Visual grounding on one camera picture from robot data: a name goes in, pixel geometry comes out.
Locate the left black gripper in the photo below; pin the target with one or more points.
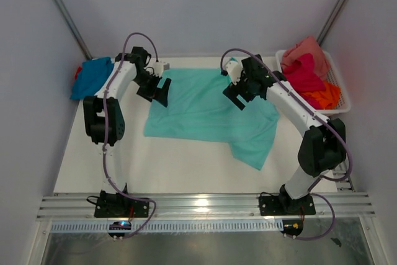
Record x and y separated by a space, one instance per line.
160 95

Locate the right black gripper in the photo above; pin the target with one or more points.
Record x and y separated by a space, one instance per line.
232 92

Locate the teal t shirt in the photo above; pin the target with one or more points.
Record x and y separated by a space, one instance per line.
198 110

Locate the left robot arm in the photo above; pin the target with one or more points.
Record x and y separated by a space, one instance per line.
105 125

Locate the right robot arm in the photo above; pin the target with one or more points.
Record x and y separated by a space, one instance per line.
323 140

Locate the magenta t shirt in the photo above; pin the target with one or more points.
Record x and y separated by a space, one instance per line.
300 74

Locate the blue folded t shirt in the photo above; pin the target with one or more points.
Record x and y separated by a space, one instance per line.
91 78

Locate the red folded t shirt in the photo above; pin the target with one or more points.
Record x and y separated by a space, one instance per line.
77 72

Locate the salmon pink t shirt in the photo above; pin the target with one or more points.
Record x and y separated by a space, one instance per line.
308 45

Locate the orange t shirt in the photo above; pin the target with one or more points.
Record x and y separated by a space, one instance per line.
323 100

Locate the white plastic basket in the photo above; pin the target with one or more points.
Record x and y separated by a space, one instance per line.
334 78

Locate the left black controller board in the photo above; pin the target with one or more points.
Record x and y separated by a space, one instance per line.
119 229

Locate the black controller board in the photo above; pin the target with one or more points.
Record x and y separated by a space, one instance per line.
292 227
119 229

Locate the right black controller board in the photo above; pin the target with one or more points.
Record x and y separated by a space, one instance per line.
292 227

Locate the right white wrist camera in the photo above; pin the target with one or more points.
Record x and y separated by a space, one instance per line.
233 69

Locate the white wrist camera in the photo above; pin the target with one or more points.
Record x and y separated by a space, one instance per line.
159 68
233 69

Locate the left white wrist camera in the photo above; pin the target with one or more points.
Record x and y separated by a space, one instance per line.
159 68

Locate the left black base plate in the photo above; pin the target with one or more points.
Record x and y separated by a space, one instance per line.
121 208

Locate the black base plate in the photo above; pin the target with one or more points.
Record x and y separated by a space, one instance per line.
121 208
270 206

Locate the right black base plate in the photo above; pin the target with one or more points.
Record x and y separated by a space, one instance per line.
270 206

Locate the white slotted cable duct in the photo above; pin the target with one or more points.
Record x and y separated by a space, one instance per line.
171 226

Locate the left corner frame post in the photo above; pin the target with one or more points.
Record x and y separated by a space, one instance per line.
66 16

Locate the corner frame post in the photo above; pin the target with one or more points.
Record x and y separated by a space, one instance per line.
331 20
66 16

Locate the aluminium front rail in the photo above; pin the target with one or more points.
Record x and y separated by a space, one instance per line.
199 206

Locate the right corner frame post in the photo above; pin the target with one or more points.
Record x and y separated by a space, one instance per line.
331 20

